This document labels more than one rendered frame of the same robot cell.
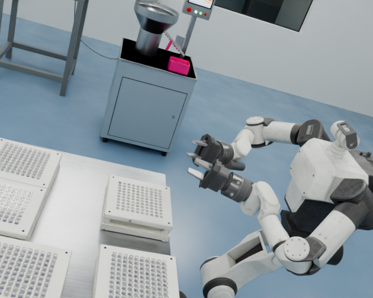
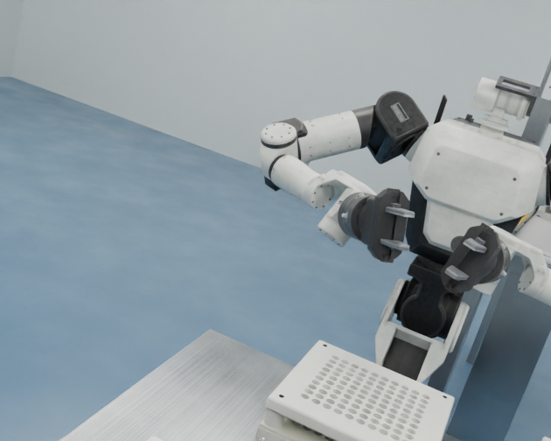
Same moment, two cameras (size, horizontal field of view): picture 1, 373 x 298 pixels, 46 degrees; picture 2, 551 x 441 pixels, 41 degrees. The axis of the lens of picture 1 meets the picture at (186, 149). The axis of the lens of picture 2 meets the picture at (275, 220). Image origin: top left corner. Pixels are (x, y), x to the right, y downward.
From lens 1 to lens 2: 1.53 m
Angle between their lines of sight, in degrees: 55
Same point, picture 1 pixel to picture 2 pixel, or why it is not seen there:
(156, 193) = (338, 366)
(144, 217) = (432, 419)
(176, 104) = not seen: outside the picture
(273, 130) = (324, 139)
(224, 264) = not seen: hidden behind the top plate
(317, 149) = (473, 136)
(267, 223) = not seen: outside the picture
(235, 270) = not seen: hidden behind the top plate
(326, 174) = (533, 168)
